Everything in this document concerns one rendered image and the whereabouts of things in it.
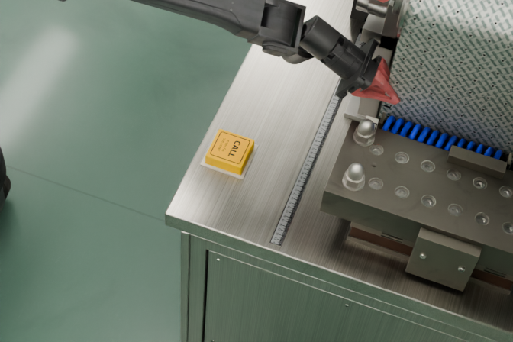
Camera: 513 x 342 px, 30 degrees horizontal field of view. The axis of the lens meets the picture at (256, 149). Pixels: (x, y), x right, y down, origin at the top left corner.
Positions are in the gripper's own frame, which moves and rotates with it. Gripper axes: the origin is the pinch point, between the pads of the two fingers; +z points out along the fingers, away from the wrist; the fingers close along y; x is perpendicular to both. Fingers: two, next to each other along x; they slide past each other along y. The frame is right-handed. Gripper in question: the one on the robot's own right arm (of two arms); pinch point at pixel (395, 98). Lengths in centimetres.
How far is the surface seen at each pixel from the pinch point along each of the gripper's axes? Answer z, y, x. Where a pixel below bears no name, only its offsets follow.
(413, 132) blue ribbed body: 5.7, 3.3, -0.5
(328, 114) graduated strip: -1.6, -6.5, -20.6
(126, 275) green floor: 4, -6, -121
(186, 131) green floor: 0, -58, -124
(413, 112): 4.0, 0.3, 0.2
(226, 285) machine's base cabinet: 0.7, 25.7, -39.8
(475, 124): 12.1, 0.3, 7.2
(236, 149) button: -13.7, 9.9, -24.8
